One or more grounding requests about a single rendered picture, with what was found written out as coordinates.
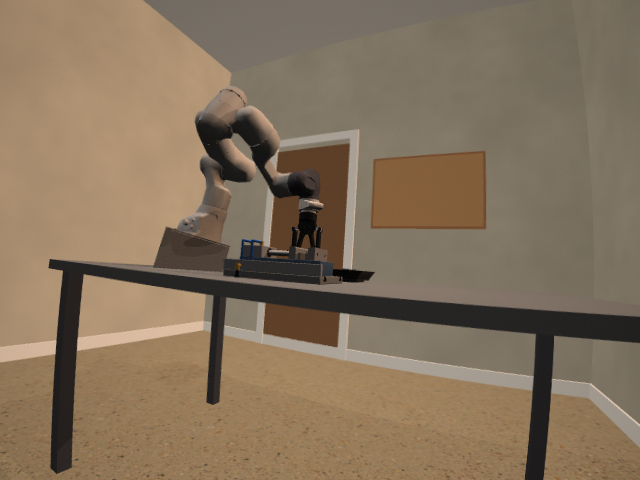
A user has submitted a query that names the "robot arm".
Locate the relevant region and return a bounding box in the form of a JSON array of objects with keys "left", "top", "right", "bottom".
[{"left": 177, "top": 86, "right": 323, "bottom": 243}]

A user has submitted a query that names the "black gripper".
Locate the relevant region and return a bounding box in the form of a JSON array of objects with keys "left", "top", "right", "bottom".
[{"left": 292, "top": 212, "right": 323, "bottom": 248}]

